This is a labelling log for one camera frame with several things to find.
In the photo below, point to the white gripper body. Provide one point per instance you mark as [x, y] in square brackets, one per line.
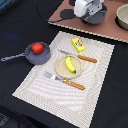
[90, 7]

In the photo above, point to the yellow butter box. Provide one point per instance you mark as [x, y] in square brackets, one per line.
[78, 45]

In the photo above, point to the yellow toy banana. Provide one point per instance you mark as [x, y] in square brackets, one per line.
[69, 65]

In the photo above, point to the red toy tomato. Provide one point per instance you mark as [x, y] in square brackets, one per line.
[37, 48]

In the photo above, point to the grey pot with long handle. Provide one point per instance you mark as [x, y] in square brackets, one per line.
[36, 59]

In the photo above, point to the brown wooden board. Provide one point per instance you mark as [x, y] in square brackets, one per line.
[108, 28]

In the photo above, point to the beige bowl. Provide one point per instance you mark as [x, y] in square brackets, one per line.
[122, 16]

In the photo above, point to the round tan wooden plate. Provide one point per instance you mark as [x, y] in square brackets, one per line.
[62, 70]

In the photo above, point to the white woven placemat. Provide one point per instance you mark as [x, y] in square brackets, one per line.
[73, 107]

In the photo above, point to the knife with wooden handle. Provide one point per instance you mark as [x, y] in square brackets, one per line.
[79, 56]

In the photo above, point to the fork with wooden handle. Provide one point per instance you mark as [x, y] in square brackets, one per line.
[73, 84]

